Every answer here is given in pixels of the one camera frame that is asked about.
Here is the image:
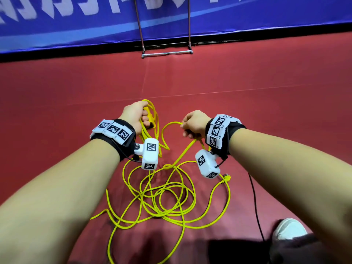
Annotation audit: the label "person's right hand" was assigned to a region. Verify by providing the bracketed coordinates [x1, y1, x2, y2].
[180, 109, 213, 141]

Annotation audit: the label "person's left hand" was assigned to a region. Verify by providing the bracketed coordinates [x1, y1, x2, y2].
[118, 100, 155, 135]

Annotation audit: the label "metal rack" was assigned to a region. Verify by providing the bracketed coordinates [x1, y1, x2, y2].
[132, 0, 195, 59]

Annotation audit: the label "yellow cord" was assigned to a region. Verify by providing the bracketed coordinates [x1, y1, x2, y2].
[89, 99, 233, 264]

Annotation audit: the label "person's right forearm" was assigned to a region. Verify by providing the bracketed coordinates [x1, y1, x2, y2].
[227, 128, 352, 256]

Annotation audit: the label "person's left forearm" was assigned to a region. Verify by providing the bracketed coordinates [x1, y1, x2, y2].
[0, 137, 122, 264]

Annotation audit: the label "person's dark trousers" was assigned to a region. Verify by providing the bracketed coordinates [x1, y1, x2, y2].
[268, 232, 339, 264]

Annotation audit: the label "black marker wristband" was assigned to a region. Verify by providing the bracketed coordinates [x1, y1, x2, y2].
[205, 114, 247, 161]
[89, 118, 138, 163]

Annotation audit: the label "blue banner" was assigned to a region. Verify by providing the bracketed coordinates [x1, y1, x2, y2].
[0, 0, 352, 54]

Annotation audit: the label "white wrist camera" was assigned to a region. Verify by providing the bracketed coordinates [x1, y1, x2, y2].
[132, 137, 161, 172]
[195, 148, 222, 180]

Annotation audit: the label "black cable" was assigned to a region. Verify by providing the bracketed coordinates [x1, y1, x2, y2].
[247, 173, 266, 242]

